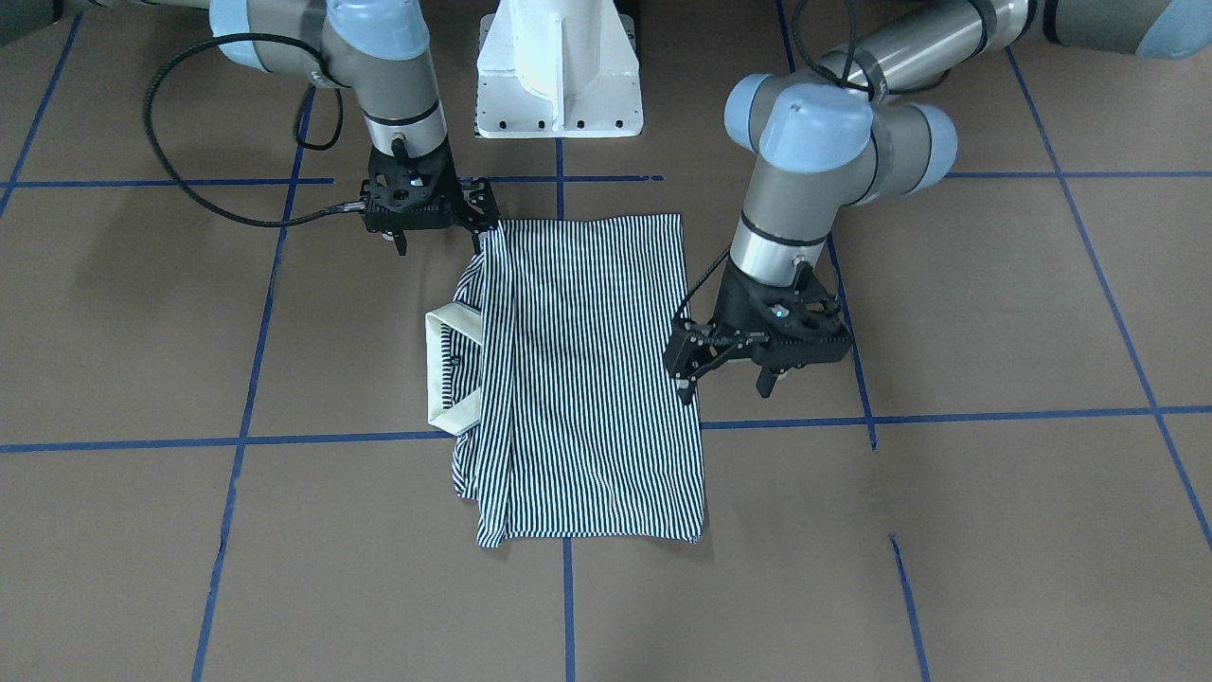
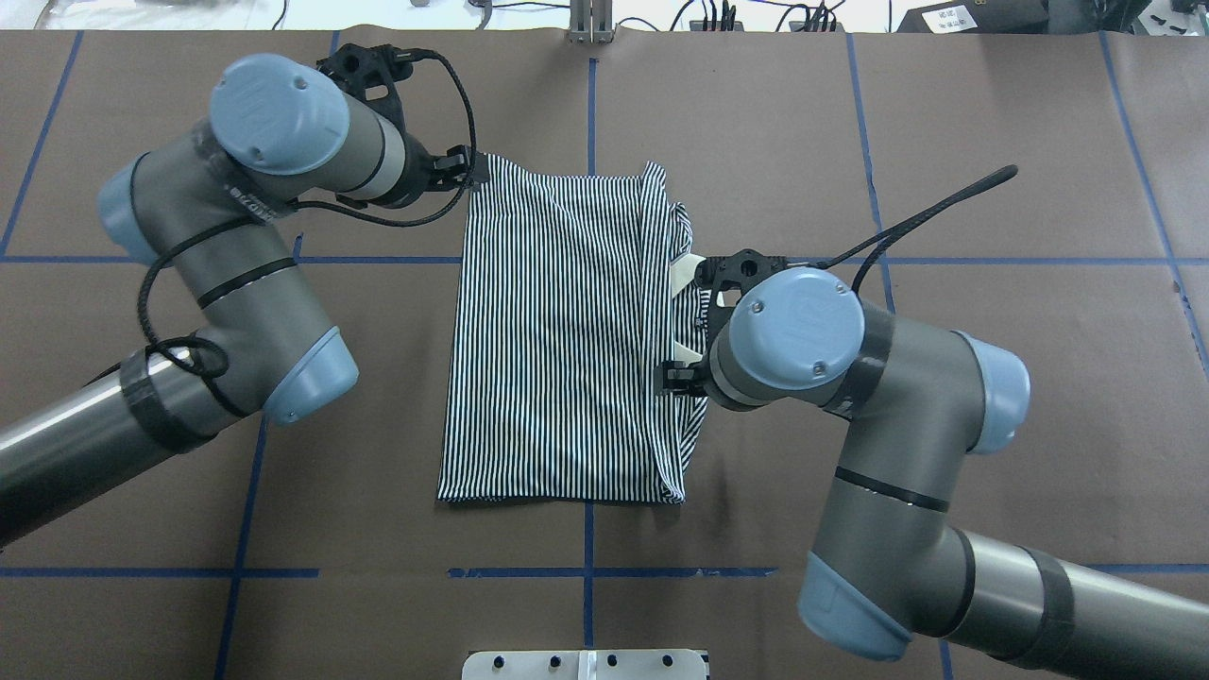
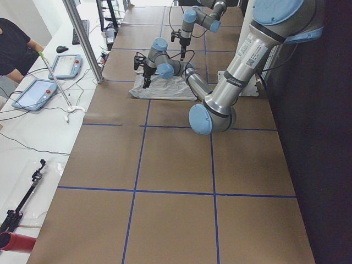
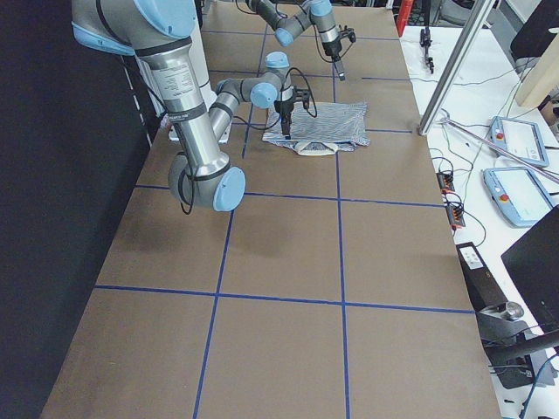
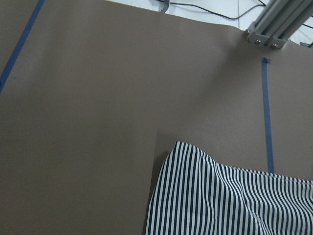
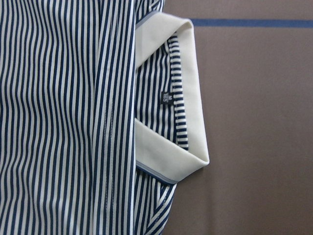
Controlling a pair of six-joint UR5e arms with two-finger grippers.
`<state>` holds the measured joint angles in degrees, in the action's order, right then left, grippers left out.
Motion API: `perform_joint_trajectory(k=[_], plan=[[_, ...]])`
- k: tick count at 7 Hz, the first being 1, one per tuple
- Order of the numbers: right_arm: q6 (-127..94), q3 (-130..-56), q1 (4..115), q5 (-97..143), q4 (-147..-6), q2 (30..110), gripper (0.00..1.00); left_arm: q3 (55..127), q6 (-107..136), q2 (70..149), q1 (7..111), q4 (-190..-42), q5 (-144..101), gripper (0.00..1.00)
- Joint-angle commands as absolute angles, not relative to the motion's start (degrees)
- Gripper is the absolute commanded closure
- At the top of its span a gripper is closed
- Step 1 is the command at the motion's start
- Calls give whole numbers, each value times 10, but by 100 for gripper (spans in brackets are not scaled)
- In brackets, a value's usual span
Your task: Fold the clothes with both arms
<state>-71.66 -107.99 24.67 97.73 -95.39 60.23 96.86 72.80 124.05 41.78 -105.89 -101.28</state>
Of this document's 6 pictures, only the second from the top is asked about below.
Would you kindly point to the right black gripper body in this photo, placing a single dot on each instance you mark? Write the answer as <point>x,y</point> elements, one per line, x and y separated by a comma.
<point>682,378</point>

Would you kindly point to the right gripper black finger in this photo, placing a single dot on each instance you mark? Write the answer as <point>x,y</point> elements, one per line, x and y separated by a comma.
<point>670,378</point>

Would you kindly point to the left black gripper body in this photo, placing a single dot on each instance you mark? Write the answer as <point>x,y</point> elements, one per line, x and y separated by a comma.
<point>413,179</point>

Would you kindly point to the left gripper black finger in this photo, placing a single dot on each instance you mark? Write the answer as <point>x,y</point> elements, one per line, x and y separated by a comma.
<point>460,168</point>

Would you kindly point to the navy white striped polo shirt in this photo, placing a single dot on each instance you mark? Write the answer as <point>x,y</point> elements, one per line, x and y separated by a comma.
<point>567,308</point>

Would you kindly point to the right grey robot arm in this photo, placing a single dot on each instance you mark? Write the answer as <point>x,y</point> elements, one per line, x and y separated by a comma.
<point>886,565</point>

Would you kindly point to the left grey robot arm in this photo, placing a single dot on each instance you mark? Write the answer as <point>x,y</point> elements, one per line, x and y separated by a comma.
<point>231,326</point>

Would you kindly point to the black box with label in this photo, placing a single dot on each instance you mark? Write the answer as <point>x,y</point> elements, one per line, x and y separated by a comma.
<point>984,17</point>

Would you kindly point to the aluminium frame post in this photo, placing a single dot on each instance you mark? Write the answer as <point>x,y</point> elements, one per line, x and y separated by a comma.
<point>591,22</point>

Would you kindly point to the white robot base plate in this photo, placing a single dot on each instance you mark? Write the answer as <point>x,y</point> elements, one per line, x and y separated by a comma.
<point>676,663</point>

